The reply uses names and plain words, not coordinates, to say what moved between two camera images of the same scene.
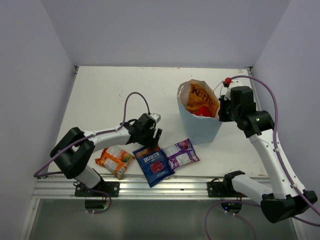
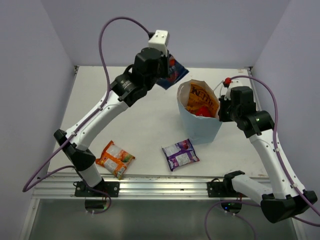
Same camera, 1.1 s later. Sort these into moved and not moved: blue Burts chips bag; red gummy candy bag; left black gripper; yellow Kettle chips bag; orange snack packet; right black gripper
Moved: left black gripper; blue Burts chips bag
Not moved: right black gripper; orange snack packet; yellow Kettle chips bag; red gummy candy bag
